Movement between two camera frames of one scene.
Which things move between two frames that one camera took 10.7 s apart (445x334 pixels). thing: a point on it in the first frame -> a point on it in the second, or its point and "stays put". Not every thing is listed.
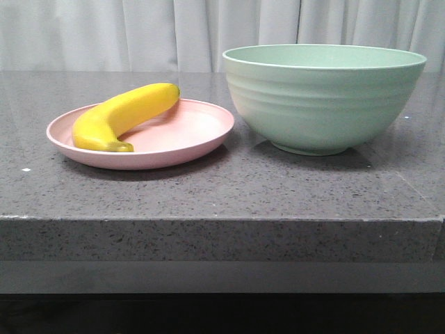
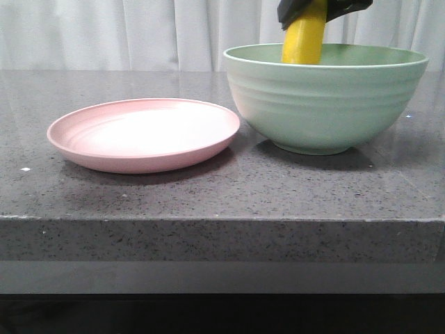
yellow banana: (98, 126) -> (303, 36)
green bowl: (320, 99) stays put
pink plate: (190, 129) stays put
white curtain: (192, 36) stays put
